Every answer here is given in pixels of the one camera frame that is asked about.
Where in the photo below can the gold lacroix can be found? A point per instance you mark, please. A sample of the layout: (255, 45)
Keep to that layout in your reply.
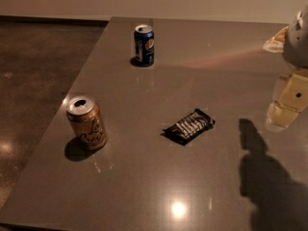
(86, 121)

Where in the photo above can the black rxbar chocolate wrapper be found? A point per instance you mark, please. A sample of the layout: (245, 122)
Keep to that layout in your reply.
(189, 127)

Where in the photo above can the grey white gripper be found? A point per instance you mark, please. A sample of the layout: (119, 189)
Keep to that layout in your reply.
(296, 45)

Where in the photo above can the blue pepsi can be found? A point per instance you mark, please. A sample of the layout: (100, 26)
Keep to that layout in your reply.
(144, 44)

